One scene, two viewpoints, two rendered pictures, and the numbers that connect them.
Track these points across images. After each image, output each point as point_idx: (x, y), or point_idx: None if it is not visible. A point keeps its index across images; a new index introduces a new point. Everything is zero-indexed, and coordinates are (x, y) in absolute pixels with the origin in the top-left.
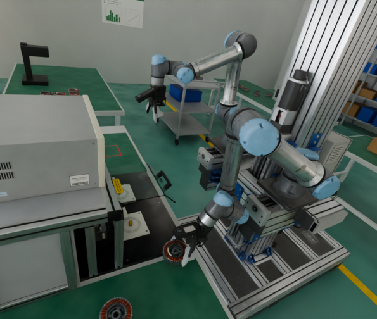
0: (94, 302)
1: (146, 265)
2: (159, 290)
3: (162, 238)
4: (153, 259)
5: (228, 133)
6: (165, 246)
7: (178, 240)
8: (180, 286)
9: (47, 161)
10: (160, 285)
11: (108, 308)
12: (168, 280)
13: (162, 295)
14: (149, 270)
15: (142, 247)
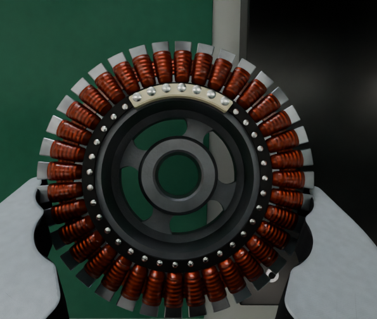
0: None
1: (211, 3)
2: (35, 16)
3: (358, 159)
4: (237, 61)
5: None
6: (257, 87)
7: (275, 254)
8: (7, 137)
9: None
10: (62, 31)
11: None
12: (70, 84)
13: None
14: (174, 5)
15: (340, 2)
